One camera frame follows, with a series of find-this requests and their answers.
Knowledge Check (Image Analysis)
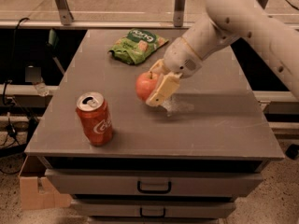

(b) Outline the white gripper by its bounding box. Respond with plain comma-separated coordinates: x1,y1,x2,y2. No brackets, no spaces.
146,37,203,106

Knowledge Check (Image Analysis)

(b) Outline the red apple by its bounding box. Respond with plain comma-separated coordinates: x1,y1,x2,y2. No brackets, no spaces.
135,72,159,102

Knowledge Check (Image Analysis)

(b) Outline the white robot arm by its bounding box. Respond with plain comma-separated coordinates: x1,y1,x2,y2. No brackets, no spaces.
146,0,299,106

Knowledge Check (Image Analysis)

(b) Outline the red coke can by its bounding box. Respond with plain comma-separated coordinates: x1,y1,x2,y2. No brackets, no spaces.
76,92,113,147

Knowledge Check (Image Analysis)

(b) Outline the green chip bag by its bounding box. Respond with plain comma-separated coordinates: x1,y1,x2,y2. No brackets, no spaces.
108,28,168,65

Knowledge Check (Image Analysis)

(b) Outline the grey drawer cabinet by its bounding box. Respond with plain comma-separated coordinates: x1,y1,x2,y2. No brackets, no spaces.
26,29,283,224

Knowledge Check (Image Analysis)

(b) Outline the clear plastic bottle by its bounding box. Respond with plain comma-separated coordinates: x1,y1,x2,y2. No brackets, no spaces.
33,78,50,97

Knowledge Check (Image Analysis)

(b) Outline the cardboard box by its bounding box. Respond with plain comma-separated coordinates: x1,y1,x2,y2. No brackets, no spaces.
19,156,71,210

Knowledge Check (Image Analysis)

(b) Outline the middle metal bracket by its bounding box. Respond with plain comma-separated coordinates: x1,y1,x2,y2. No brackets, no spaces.
173,0,186,27

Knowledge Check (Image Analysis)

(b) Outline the left metal bracket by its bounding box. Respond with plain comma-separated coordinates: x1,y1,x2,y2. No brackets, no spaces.
55,0,74,25

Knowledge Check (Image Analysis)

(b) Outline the middle drawer with handle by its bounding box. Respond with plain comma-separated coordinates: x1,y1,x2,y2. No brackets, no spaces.
71,200,235,218

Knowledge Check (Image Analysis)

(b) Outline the drawer with handle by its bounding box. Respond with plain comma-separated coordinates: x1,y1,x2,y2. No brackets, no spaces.
71,200,235,218
46,169,263,197

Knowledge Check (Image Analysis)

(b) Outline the top drawer with handle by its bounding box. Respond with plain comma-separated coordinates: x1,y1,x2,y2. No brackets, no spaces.
46,169,263,197

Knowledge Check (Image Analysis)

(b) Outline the black cable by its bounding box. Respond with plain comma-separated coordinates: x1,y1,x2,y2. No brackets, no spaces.
1,17,31,107

